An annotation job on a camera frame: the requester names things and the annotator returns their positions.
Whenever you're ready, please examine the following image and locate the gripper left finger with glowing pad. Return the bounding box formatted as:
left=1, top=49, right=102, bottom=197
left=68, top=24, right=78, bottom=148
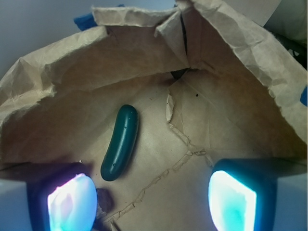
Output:
left=0, top=162, right=97, bottom=231

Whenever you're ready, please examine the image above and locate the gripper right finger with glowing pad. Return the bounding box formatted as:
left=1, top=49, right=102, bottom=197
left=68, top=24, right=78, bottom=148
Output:
left=208, top=158, right=308, bottom=231

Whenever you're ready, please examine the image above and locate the dark green plastic pickle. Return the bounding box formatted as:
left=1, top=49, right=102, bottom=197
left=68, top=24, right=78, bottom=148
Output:
left=101, top=104, right=139, bottom=181

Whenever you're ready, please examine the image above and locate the brown rock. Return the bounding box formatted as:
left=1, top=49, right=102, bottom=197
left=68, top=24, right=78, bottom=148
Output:
left=96, top=188, right=114, bottom=218

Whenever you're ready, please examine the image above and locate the blue tape strip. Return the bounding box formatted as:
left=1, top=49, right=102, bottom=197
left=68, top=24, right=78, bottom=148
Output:
left=300, top=86, right=308, bottom=107

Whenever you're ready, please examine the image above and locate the brown paper bag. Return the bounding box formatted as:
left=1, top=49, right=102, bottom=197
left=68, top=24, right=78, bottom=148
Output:
left=0, top=0, right=308, bottom=231

